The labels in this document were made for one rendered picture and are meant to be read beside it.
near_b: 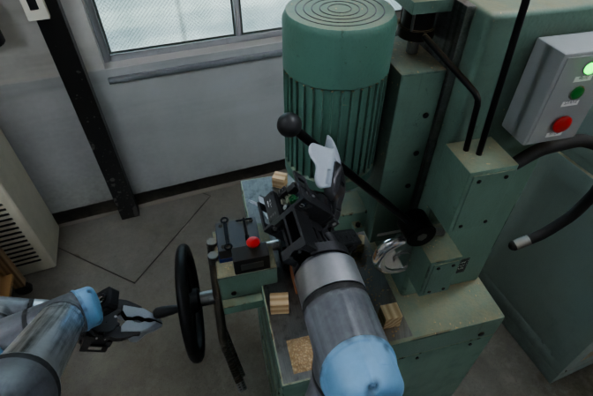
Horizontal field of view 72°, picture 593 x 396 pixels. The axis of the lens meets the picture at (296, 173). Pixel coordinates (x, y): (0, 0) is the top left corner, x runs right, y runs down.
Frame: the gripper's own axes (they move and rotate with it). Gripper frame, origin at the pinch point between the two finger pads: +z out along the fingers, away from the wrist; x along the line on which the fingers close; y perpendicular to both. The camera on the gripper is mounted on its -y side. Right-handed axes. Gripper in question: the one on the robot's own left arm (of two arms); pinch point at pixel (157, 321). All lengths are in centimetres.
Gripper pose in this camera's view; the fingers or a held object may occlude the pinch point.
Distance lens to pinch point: 100.6
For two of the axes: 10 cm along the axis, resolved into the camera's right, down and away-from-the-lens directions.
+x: 2.3, 6.4, -7.3
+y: -4.9, 7.3, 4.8
